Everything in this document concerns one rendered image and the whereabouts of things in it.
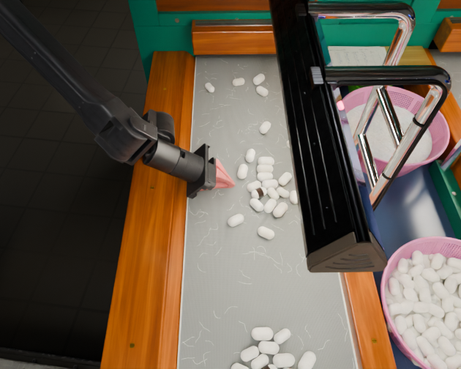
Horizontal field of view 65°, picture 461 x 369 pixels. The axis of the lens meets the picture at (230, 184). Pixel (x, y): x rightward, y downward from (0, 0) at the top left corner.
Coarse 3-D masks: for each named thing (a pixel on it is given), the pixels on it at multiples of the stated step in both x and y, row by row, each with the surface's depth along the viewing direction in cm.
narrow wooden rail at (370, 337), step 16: (352, 272) 67; (368, 272) 67; (352, 288) 65; (368, 288) 65; (352, 304) 63; (368, 304) 63; (352, 320) 62; (368, 320) 62; (384, 320) 62; (352, 336) 62; (368, 336) 60; (384, 336) 60; (368, 352) 59; (384, 352) 59; (368, 368) 58; (384, 368) 58
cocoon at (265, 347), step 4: (264, 340) 61; (260, 344) 60; (264, 344) 60; (268, 344) 60; (272, 344) 60; (276, 344) 60; (260, 348) 60; (264, 348) 60; (268, 348) 60; (272, 348) 60; (276, 348) 60; (264, 352) 60; (268, 352) 60; (272, 352) 60; (276, 352) 60
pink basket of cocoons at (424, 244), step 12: (420, 240) 70; (432, 240) 70; (444, 240) 70; (456, 240) 70; (396, 252) 68; (408, 252) 71; (432, 252) 73; (444, 252) 72; (456, 252) 71; (396, 264) 71; (384, 276) 66; (384, 288) 64; (384, 300) 63; (384, 312) 63; (396, 336) 60; (408, 348) 59; (420, 360) 58
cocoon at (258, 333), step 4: (256, 328) 62; (260, 328) 62; (264, 328) 62; (268, 328) 62; (252, 332) 61; (256, 332) 61; (260, 332) 61; (264, 332) 61; (268, 332) 61; (272, 332) 62; (252, 336) 61; (256, 336) 61; (260, 336) 61; (264, 336) 61; (268, 336) 61; (272, 336) 62
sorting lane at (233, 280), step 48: (240, 96) 97; (192, 144) 88; (240, 144) 88; (240, 192) 80; (192, 240) 73; (240, 240) 73; (288, 240) 73; (192, 288) 68; (240, 288) 68; (288, 288) 68; (336, 288) 68; (192, 336) 63; (240, 336) 63; (336, 336) 63
